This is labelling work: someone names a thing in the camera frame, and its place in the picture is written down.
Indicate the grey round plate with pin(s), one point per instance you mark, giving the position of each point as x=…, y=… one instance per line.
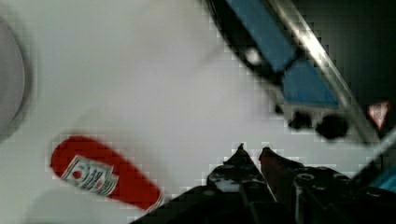
x=12, y=76

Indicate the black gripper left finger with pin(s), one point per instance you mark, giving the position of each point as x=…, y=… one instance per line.
x=239, y=169

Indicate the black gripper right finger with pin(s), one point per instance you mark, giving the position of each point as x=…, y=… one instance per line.
x=305, y=190

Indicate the red ketchup bottle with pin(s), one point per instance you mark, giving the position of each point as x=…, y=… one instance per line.
x=96, y=168

